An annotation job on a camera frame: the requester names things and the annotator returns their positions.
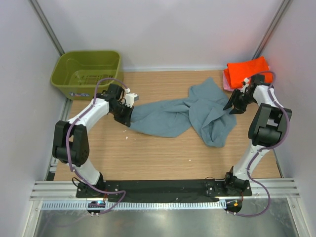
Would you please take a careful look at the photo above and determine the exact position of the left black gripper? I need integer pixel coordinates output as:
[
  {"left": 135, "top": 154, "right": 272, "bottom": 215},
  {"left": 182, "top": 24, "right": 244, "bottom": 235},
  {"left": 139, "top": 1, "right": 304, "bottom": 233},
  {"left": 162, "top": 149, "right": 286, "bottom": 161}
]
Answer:
[{"left": 110, "top": 102, "right": 134, "bottom": 127}]

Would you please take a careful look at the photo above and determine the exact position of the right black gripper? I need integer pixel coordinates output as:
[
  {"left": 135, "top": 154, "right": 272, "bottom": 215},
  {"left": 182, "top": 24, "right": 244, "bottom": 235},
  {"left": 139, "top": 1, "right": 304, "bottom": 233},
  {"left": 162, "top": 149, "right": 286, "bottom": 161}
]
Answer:
[{"left": 223, "top": 88, "right": 256, "bottom": 115}]

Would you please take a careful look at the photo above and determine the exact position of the grey-blue t shirt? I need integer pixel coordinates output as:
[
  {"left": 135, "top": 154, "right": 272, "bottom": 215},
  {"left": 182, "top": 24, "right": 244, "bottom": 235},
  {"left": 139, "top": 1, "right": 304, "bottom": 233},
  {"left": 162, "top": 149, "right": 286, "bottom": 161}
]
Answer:
[{"left": 130, "top": 78, "right": 237, "bottom": 148}]

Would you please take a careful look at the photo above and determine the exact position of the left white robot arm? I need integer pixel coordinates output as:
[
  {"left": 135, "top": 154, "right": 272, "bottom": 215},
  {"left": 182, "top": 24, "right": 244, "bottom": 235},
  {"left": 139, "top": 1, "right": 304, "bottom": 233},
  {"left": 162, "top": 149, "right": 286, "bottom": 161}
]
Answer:
[{"left": 52, "top": 83, "right": 139, "bottom": 198}]

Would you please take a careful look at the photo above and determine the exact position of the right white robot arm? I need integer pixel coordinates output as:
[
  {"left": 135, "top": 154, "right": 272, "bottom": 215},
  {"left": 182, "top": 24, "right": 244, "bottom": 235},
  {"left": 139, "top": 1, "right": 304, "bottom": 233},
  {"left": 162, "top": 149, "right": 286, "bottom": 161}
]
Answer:
[{"left": 222, "top": 72, "right": 292, "bottom": 196}]

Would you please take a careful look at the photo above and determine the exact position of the pink folded t shirt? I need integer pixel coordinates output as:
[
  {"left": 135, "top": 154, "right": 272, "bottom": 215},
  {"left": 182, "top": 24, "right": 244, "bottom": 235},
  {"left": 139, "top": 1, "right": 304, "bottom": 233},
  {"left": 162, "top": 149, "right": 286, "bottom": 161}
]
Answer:
[{"left": 223, "top": 69, "right": 234, "bottom": 91}]

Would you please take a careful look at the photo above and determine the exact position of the orange folded t shirt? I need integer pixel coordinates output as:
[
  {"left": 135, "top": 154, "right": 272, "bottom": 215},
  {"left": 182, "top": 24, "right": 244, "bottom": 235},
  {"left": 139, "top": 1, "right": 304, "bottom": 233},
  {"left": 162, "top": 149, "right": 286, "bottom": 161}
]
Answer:
[{"left": 224, "top": 56, "right": 269, "bottom": 89}]

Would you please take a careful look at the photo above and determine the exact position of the olive green plastic basket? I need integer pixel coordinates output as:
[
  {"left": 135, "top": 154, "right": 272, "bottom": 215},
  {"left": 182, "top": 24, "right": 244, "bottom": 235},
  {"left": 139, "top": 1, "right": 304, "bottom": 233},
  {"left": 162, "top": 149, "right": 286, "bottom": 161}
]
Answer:
[{"left": 50, "top": 50, "right": 123, "bottom": 100}]

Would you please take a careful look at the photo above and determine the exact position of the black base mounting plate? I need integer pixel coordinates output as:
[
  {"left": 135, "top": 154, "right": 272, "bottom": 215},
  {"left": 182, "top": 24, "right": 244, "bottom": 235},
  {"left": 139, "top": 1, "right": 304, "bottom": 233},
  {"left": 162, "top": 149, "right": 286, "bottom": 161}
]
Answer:
[{"left": 76, "top": 179, "right": 253, "bottom": 203}]

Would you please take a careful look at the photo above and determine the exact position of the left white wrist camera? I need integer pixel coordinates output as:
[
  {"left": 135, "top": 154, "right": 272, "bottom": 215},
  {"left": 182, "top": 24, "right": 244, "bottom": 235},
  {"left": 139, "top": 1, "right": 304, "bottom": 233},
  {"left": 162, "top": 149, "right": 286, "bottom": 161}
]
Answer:
[{"left": 124, "top": 93, "right": 139, "bottom": 108}]

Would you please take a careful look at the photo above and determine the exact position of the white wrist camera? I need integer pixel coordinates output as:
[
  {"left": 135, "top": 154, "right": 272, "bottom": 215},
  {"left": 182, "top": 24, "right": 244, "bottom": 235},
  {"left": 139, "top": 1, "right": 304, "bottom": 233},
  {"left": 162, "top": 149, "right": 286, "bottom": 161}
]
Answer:
[
  {"left": 242, "top": 78, "right": 250, "bottom": 90},
  {"left": 124, "top": 93, "right": 139, "bottom": 108}
]

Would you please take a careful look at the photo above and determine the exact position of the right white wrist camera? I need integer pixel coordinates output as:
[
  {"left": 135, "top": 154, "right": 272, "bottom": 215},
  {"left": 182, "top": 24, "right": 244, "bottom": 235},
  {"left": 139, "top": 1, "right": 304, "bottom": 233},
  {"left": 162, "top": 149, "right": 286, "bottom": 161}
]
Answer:
[{"left": 242, "top": 78, "right": 250, "bottom": 90}]

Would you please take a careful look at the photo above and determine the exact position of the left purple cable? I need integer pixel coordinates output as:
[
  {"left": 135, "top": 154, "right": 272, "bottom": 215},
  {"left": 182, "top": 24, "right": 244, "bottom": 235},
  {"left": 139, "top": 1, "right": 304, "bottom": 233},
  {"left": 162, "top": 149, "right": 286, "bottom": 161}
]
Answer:
[{"left": 66, "top": 78, "right": 131, "bottom": 216}]

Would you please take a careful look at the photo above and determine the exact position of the right corner aluminium post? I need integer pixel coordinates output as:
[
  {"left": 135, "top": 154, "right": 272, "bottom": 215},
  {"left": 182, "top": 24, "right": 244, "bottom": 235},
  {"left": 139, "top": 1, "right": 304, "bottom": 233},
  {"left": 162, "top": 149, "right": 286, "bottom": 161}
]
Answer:
[{"left": 252, "top": 0, "right": 293, "bottom": 59}]

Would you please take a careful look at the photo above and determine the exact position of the corner aluminium post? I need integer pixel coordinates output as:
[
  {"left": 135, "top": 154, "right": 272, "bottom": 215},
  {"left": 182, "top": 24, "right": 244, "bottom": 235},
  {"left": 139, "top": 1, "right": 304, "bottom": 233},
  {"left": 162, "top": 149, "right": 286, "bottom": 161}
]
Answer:
[
  {"left": 252, "top": 0, "right": 293, "bottom": 59},
  {"left": 29, "top": 0, "right": 65, "bottom": 56}
]

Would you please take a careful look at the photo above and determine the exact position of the aluminium frame rail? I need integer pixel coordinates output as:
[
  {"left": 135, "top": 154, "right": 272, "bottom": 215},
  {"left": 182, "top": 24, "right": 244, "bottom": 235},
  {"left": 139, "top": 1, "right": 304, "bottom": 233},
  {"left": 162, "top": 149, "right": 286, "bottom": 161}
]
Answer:
[{"left": 30, "top": 178, "right": 299, "bottom": 203}]

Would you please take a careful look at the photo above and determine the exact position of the white slotted cable duct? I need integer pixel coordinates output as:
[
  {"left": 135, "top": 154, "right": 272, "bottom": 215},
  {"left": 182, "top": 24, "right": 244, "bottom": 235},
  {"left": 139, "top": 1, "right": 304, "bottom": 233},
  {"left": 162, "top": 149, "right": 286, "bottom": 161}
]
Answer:
[{"left": 41, "top": 199, "right": 226, "bottom": 211}]

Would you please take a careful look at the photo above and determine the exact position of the left corner aluminium post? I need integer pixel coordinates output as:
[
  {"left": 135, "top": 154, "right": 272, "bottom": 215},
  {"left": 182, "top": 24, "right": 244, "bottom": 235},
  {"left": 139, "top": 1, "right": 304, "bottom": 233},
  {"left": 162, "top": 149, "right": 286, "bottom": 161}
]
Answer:
[{"left": 29, "top": 0, "right": 65, "bottom": 56}]

